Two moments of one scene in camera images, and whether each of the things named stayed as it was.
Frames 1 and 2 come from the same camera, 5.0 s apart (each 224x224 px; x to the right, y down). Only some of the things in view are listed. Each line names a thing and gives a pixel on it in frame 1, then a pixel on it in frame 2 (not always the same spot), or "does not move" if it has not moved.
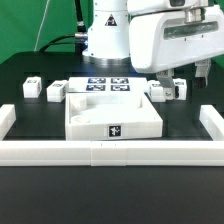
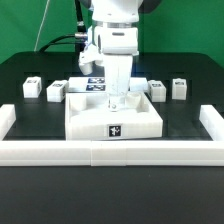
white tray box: x=111 y=116 does not move
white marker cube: x=180 y=89 does not move
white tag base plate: x=107 y=84 does not move
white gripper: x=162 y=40 to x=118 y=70
